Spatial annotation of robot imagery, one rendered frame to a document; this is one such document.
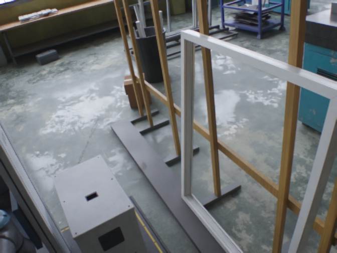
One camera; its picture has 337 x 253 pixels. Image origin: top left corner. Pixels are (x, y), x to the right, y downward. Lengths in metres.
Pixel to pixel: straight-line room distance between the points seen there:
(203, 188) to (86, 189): 1.30
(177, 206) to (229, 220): 0.45
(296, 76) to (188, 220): 1.59
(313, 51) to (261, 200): 1.48
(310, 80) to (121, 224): 1.14
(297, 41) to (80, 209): 1.34
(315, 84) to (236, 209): 1.62
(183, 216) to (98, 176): 0.95
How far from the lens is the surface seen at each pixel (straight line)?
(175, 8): 9.11
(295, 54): 1.35
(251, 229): 2.50
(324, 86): 1.20
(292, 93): 1.42
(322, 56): 3.06
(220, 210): 2.61
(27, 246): 1.58
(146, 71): 4.75
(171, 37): 6.45
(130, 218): 1.65
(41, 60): 7.19
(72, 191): 1.83
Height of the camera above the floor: 2.00
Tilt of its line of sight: 32 degrees down
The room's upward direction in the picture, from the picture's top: 10 degrees counter-clockwise
